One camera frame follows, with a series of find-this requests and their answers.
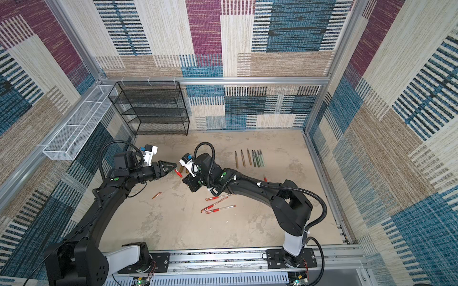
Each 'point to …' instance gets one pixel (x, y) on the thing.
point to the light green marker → (262, 158)
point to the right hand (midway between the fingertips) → (186, 182)
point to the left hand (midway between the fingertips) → (173, 164)
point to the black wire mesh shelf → (152, 108)
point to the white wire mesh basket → (68, 140)
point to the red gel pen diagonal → (212, 205)
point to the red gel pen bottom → (216, 210)
